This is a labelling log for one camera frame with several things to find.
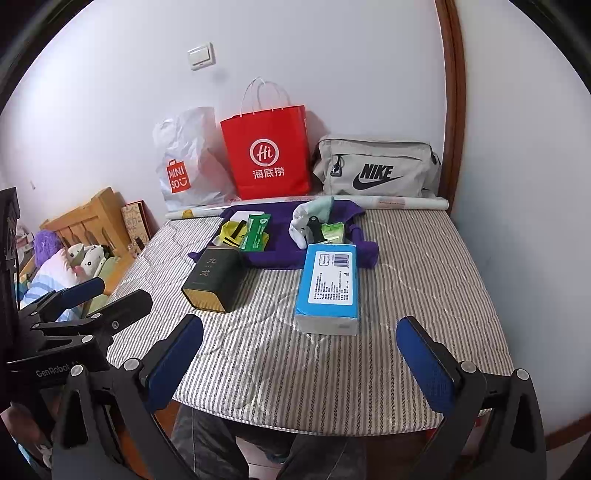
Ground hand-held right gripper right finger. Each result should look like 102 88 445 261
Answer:
396 316 548 480

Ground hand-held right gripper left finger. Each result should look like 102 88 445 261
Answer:
51 314 218 480

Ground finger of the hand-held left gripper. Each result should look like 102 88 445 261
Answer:
18 277 106 324
30 290 154 352

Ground dark green tin box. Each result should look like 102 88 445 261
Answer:
181 246 245 315

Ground yellow zip pouch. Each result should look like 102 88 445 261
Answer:
213 220 247 252

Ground dark green packet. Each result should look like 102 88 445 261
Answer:
239 213 272 253

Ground light green tissue pack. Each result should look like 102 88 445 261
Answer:
320 222 346 244

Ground white glove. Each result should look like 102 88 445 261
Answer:
288 203 324 251

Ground mint green cloth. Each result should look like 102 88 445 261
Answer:
307 196 336 220

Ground person's left hand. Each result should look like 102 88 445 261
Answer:
2 402 55 446

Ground green bedsheet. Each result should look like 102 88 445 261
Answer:
85 256 134 319

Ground white plush toys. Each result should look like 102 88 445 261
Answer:
65 242 112 278

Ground pastel striped pillow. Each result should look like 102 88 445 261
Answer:
21 251 81 301

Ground wooden headboard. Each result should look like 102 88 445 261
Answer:
39 187 132 273

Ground person's legs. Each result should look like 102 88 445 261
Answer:
171 406 356 480

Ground blue tissue pack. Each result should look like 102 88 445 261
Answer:
294 243 361 337

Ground purple towel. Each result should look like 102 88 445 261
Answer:
188 199 380 271

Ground brown wooden baseboard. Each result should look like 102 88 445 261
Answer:
545 406 591 446

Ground white rolled paper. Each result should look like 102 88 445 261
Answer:
165 195 451 220

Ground white plastic shopping bag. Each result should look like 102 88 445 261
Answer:
153 106 238 207

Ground grey waist bag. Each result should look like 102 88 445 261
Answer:
313 135 441 198

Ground red paper bag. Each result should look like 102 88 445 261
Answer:
220 78 312 200

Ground brown wooden door frame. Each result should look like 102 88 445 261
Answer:
434 0 467 215

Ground white wall light switch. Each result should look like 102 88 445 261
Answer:
188 42 216 71

